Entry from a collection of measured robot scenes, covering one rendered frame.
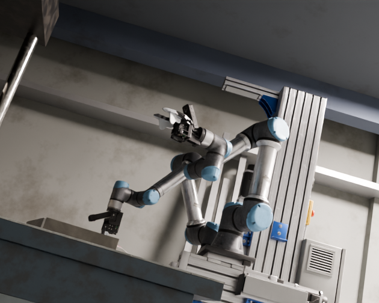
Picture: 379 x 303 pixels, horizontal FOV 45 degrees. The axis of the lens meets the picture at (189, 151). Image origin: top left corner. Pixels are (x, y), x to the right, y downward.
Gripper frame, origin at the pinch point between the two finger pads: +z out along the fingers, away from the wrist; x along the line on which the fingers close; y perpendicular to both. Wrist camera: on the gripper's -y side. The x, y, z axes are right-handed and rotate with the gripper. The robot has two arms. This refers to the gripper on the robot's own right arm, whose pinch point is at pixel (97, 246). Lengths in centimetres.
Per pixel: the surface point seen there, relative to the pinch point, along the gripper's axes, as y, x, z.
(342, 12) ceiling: 120, 23, -215
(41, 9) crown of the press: -57, -51, -86
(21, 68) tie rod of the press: -60, -27, -66
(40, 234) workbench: -16, -147, 16
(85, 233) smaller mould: -8, -111, 9
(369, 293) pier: 254, 150, -43
